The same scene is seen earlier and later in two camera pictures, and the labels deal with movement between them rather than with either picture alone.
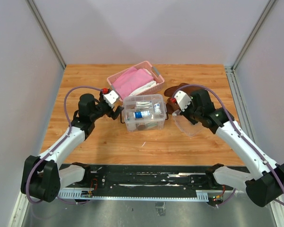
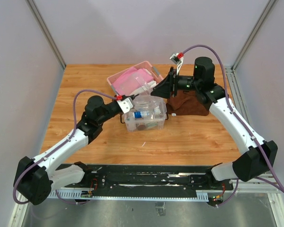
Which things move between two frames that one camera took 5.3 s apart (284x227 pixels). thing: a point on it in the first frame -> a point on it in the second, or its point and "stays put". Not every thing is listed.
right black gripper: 184,113 -> 169,84
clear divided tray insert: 144,107 stays put
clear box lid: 189,128 -> 137,85
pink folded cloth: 131,78 stays put
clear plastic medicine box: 146,112 stays put
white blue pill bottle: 140,114 stays put
